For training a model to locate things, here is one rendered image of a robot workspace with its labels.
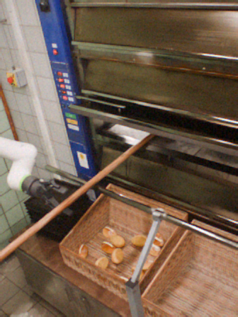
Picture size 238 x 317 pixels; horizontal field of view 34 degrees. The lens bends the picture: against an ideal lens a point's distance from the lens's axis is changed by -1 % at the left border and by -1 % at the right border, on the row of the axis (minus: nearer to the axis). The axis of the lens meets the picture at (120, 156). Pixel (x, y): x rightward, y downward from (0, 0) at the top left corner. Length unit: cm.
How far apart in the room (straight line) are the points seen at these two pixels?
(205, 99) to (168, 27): 33
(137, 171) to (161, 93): 56
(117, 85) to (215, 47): 60
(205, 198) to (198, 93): 55
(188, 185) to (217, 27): 81
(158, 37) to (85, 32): 43
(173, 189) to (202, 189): 17
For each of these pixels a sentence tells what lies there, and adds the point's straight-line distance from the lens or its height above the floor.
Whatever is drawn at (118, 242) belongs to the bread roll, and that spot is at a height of 64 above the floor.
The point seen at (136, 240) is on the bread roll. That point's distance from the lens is 227.
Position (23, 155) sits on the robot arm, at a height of 132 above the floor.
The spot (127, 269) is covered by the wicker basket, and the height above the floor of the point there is 59.
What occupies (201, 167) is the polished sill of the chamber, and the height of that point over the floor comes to 117.
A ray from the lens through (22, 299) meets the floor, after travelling 304.
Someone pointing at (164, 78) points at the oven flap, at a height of 158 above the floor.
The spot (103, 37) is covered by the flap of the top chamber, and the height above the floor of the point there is 175.
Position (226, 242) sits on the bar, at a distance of 148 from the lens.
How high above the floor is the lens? 221
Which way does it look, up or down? 31 degrees down
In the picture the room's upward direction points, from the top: 10 degrees counter-clockwise
